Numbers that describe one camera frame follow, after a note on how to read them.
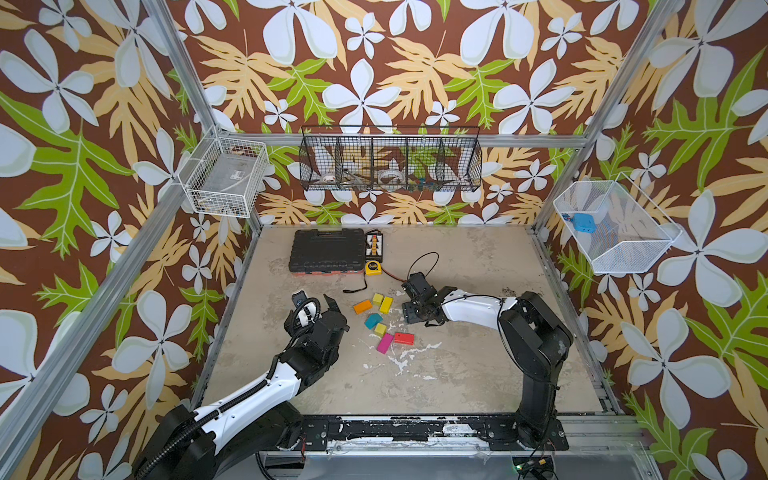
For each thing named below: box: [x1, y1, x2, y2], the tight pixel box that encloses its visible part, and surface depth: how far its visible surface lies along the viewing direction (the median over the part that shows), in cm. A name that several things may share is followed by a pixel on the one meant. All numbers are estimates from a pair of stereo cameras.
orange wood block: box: [353, 300, 373, 315], surface depth 98 cm
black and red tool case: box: [289, 228, 365, 275], surface depth 107 cm
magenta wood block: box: [376, 333, 394, 355], surface depth 92 cm
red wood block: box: [393, 332, 415, 345], surface depth 93 cm
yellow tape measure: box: [365, 260, 383, 276], surface depth 107 cm
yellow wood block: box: [380, 296, 393, 315], surface depth 99 cm
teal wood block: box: [364, 313, 383, 330], surface depth 96 cm
